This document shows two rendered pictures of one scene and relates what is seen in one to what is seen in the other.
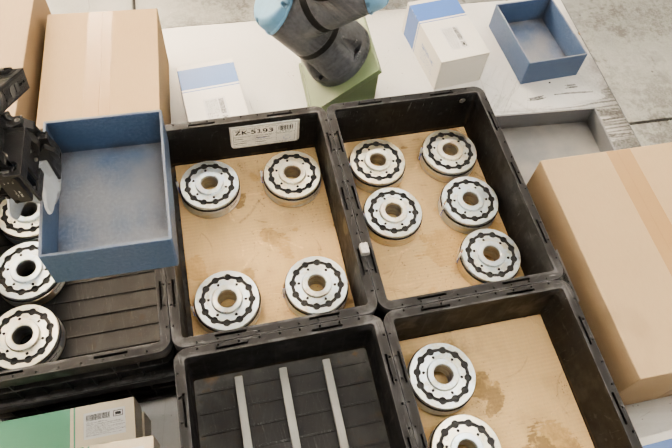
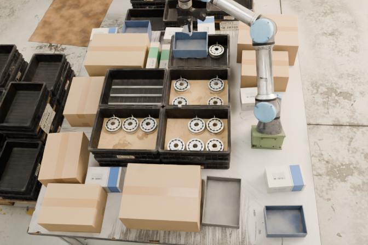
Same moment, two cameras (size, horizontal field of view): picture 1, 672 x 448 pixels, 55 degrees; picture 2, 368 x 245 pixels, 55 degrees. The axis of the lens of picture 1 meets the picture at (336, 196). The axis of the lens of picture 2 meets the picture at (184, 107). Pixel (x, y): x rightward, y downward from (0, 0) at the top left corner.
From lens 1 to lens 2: 1.73 m
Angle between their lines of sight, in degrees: 57
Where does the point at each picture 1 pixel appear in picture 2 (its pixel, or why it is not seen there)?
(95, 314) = (188, 63)
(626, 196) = (180, 186)
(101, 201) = (192, 45)
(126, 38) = (275, 69)
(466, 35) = (279, 181)
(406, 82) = (268, 164)
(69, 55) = not seen: hidden behind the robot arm
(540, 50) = (282, 226)
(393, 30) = not seen: hidden behind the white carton
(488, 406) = (139, 135)
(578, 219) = (176, 168)
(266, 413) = (154, 91)
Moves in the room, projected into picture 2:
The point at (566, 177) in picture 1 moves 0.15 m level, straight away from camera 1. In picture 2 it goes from (191, 170) to (210, 191)
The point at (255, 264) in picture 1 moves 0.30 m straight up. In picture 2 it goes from (191, 94) to (188, 63)
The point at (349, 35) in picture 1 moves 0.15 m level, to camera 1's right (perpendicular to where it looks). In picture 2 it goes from (265, 124) to (258, 146)
